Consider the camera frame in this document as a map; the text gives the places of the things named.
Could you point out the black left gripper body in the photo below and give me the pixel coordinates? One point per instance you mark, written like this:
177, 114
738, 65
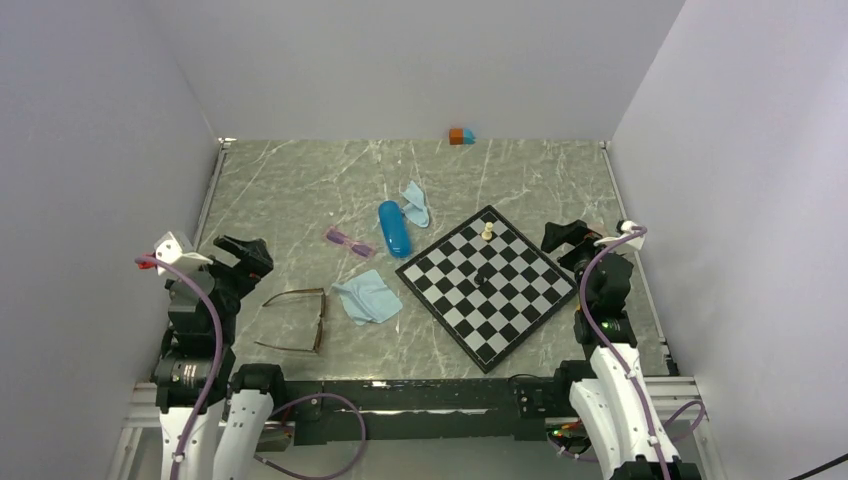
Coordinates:
235, 282

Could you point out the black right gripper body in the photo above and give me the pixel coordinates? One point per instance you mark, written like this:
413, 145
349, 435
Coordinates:
581, 257

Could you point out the light blue cleaning cloth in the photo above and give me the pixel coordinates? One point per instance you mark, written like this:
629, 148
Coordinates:
367, 299

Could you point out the blue glasses case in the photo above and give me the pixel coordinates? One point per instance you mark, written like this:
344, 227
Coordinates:
394, 231

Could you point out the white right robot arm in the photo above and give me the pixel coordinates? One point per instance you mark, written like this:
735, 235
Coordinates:
608, 390

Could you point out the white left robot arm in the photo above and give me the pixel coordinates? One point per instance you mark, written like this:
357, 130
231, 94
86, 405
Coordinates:
212, 412

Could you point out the purple pink sunglasses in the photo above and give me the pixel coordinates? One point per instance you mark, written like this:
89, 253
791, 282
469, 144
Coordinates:
360, 249

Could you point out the brown sunglasses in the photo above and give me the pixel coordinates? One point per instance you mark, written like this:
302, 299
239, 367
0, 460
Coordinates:
301, 314

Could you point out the cream chess piece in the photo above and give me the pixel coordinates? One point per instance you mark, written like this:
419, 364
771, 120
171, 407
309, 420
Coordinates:
488, 231

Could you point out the black white chessboard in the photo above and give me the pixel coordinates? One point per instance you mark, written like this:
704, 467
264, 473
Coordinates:
525, 288

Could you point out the blue block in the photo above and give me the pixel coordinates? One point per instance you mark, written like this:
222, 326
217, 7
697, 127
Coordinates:
468, 137

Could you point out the orange block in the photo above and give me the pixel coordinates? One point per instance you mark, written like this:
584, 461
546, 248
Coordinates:
456, 136

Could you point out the light blue crumpled cloth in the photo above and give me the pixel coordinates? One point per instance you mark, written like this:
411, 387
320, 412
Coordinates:
415, 209

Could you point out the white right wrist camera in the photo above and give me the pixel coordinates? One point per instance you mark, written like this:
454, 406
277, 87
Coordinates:
630, 238

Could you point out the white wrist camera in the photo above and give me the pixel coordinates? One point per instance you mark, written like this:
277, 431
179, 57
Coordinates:
630, 238
176, 250

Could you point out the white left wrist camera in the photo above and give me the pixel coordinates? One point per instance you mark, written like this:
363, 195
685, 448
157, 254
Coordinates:
176, 250

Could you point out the black base frame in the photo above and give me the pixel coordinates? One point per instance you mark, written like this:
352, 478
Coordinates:
522, 407

